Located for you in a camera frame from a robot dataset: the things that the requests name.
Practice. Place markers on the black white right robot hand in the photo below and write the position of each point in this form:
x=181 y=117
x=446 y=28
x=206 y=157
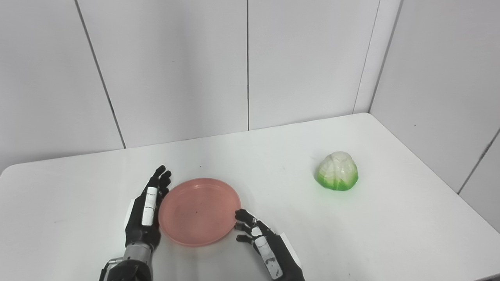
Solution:
x=283 y=257

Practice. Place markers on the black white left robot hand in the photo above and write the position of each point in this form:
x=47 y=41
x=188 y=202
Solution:
x=136 y=226

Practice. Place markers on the pink round plate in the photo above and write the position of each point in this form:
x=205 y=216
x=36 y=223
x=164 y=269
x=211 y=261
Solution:
x=199 y=212

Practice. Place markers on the green white toy cabbage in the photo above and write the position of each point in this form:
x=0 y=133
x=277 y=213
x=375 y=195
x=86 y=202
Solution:
x=336 y=171

